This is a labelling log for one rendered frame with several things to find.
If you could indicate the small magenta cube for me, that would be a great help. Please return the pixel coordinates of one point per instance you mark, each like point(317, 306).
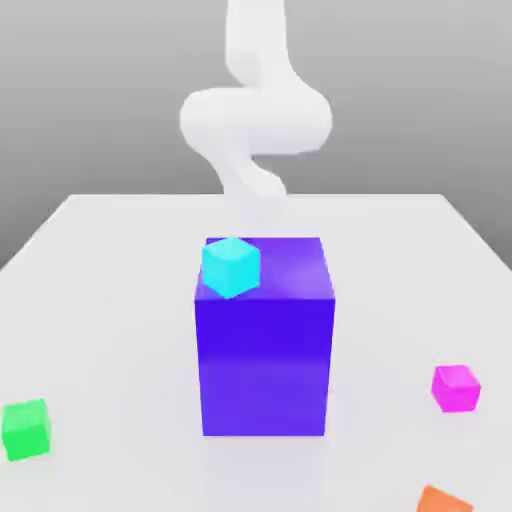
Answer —
point(456, 390)

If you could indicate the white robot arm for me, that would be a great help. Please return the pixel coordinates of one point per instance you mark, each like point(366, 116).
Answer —
point(256, 116)

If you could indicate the large purple box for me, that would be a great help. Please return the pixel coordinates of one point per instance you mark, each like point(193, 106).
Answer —
point(264, 360)

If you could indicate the small orange cube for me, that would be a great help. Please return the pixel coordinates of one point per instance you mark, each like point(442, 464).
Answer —
point(442, 502)

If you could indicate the small cyan cube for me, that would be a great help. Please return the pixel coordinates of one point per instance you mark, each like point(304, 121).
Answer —
point(230, 268)

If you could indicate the small green cube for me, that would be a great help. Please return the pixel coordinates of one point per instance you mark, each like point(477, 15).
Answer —
point(26, 430)

